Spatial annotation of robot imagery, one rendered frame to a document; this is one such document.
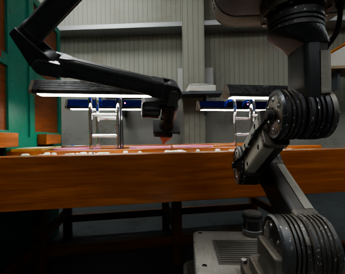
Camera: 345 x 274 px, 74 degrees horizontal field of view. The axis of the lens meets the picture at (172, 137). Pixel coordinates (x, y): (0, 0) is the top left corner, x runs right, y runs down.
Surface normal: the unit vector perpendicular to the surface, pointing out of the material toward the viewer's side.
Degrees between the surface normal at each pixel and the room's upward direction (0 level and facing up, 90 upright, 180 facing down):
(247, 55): 90
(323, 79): 90
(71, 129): 90
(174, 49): 90
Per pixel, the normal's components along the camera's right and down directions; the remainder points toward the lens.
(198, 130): -0.04, 0.00
